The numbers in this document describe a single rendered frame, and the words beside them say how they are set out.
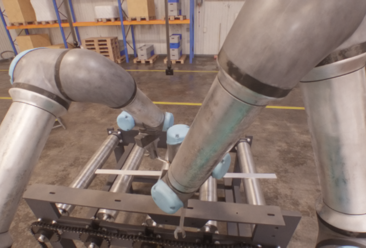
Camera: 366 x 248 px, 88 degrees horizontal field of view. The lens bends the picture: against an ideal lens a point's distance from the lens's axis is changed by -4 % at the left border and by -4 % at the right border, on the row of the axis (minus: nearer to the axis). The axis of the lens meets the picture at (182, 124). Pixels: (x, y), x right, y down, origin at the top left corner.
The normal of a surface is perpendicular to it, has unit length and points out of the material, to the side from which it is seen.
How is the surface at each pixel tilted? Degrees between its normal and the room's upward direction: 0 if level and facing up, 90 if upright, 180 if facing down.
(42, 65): 53
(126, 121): 88
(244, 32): 70
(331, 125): 91
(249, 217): 0
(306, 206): 0
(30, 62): 38
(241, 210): 0
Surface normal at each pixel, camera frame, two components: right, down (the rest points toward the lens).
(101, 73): 0.63, 0.01
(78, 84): 0.13, 0.47
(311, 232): -0.02, -0.87
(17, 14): -0.12, 0.50
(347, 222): -0.67, -0.33
